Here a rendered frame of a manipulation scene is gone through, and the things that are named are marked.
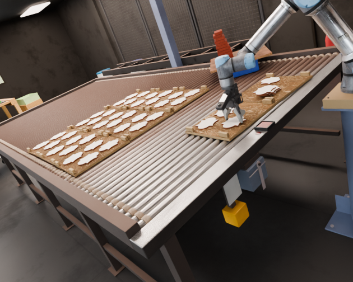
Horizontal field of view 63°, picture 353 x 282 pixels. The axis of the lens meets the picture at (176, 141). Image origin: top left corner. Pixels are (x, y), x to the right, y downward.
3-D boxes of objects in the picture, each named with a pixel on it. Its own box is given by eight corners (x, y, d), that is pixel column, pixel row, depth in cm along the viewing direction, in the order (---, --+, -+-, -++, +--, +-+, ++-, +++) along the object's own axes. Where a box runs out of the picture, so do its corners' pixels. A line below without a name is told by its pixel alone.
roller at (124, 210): (320, 59, 224) (319, 53, 222) (125, 222, 121) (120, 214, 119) (313, 60, 227) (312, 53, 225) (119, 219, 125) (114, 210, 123)
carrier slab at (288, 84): (312, 77, 183) (312, 75, 182) (275, 105, 164) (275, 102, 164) (266, 78, 211) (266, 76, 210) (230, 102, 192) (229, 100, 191)
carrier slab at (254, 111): (275, 106, 164) (275, 103, 163) (230, 141, 144) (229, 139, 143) (229, 103, 191) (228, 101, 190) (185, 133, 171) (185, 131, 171)
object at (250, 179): (272, 182, 144) (264, 151, 137) (257, 198, 137) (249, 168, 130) (252, 177, 153) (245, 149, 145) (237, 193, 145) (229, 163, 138)
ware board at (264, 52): (262, 44, 269) (261, 42, 269) (272, 54, 225) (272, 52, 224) (210, 61, 281) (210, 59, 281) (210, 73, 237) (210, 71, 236)
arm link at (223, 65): (229, 55, 140) (212, 60, 143) (234, 77, 144) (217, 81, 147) (230, 52, 147) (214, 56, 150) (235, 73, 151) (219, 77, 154)
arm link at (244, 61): (252, 48, 147) (231, 54, 150) (253, 53, 137) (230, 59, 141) (255, 64, 150) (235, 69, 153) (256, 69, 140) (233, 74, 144)
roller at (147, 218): (340, 57, 212) (340, 50, 210) (145, 234, 110) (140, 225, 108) (333, 57, 216) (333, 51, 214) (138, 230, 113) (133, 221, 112)
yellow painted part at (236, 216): (250, 215, 137) (238, 175, 127) (238, 228, 132) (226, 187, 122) (236, 210, 143) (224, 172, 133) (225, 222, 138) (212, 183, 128)
